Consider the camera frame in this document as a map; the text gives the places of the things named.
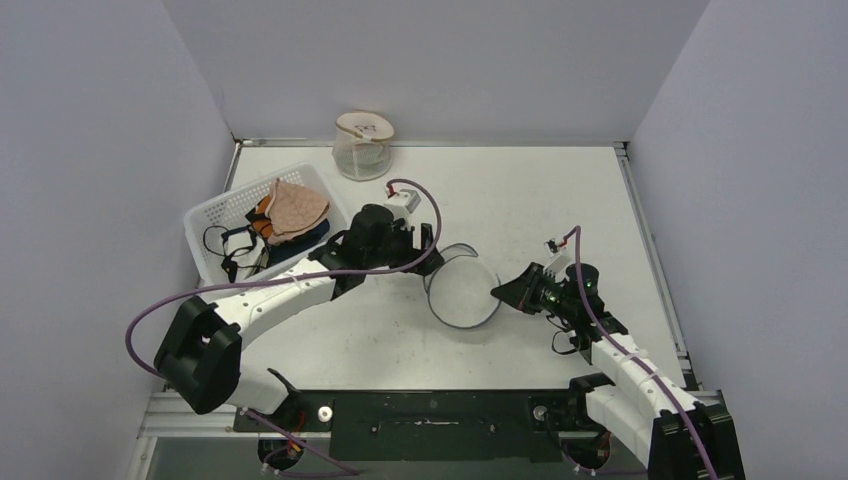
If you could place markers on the white mesh bag beige trim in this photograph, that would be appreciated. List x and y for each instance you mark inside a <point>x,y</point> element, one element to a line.
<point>361,149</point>

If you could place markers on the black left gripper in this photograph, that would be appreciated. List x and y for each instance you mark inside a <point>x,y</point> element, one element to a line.
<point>407,236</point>

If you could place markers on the aluminium front frame rail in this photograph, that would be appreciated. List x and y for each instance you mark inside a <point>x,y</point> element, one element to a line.
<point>199,414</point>

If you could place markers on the white perforated plastic basket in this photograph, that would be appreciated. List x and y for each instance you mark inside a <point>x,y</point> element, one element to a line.
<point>205,222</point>

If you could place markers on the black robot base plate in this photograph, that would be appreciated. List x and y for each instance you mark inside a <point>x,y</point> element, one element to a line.
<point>589,442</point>

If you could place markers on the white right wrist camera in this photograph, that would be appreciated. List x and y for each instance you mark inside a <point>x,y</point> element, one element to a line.
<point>559,258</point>

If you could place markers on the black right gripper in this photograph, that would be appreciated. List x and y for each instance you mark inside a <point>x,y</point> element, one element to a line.
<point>534,290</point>

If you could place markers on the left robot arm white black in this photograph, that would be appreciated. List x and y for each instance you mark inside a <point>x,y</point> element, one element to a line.
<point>201,354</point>

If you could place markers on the beige lace bra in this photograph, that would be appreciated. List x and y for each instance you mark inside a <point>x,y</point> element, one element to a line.
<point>294,210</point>

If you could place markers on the navy blue bra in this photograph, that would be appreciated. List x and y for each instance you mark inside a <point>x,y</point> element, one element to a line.
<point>288,249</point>

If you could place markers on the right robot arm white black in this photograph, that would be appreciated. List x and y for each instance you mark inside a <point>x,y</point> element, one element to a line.
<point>674,434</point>

